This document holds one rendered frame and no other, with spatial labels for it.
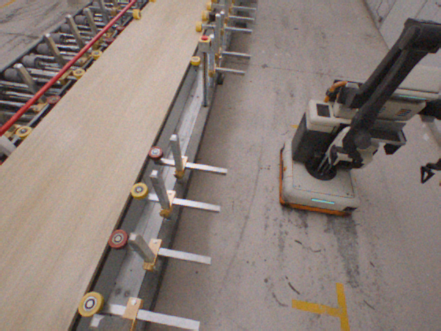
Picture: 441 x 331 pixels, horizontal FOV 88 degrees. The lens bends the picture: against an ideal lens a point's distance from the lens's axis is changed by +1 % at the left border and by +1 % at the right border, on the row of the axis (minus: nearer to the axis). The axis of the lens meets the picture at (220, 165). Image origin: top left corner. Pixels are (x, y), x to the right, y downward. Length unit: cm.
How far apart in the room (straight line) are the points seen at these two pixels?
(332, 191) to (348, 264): 60
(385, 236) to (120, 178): 219
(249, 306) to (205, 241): 57
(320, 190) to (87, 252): 171
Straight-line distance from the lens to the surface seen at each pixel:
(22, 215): 141
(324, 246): 222
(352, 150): 127
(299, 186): 205
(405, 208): 282
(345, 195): 218
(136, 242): 89
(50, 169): 150
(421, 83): 142
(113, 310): 115
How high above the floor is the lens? 192
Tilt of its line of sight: 54 degrees down
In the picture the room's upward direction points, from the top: 4 degrees clockwise
